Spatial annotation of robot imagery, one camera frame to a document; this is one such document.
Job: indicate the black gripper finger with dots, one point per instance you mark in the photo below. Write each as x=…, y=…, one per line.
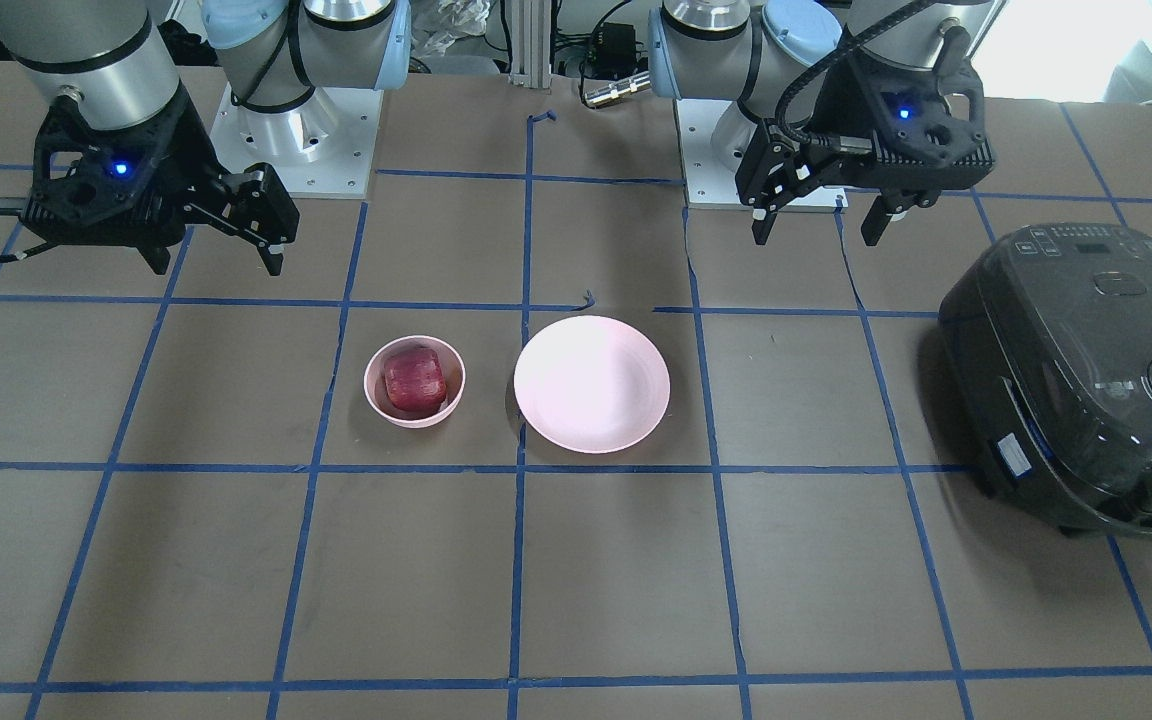
x=774, y=171
x=158, y=254
x=253, y=206
x=889, y=206

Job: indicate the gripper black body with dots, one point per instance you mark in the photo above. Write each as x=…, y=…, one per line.
x=839, y=107
x=179, y=150

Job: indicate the pink bowl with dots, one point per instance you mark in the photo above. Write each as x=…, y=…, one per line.
x=453, y=367

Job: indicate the red apple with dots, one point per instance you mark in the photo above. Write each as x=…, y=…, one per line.
x=414, y=380

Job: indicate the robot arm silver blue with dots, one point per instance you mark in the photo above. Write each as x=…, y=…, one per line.
x=121, y=62
x=750, y=53

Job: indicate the pink plate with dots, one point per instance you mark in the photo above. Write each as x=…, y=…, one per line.
x=592, y=384

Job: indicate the dark grey rice cooker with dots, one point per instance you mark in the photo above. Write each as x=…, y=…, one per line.
x=1049, y=338

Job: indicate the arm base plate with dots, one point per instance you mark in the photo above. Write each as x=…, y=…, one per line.
x=322, y=150
x=712, y=137

